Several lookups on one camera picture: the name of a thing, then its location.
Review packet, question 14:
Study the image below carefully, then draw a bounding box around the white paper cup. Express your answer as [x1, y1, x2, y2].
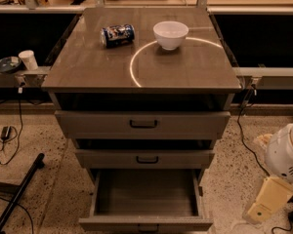
[19, 50, 38, 70]

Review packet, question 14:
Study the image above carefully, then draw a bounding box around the black cable right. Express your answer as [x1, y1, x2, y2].
[236, 87, 272, 177]

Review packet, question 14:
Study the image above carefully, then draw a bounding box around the dark blue plate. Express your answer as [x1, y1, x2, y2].
[0, 57, 21, 73]

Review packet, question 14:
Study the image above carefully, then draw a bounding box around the grey drawer cabinet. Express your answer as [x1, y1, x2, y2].
[41, 6, 243, 183]

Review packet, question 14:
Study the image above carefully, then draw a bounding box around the grey middle drawer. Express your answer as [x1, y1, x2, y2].
[75, 149, 214, 169]

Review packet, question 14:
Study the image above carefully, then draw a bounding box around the white ceramic bowl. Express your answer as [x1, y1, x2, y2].
[153, 20, 188, 51]

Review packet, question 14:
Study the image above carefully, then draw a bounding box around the black pole stand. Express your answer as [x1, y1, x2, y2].
[0, 153, 45, 234]

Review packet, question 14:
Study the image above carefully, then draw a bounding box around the black power adapter left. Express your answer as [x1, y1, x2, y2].
[0, 126, 11, 140]

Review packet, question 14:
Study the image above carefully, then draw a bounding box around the grey top drawer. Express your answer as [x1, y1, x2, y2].
[56, 110, 230, 140]

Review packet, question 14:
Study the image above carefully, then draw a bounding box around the grey bottom drawer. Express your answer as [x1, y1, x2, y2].
[79, 169, 213, 234]

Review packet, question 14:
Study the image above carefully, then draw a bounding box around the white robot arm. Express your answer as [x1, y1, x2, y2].
[243, 124, 293, 224]

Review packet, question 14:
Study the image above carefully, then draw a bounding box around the grey drawer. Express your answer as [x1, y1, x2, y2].
[75, 149, 214, 169]
[56, 110, 230, 140]
[79, 169, 213, 234]

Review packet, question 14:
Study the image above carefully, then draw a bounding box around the black cable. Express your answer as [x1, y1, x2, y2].
[0, 87, 24, 167]
[236, 87, 272, 177]

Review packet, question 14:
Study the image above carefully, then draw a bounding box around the black cable left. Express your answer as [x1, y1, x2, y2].
[0, 87, 24, 167]

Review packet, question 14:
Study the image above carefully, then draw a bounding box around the blue soda can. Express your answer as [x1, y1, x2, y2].
[101, 24, 135, 48]

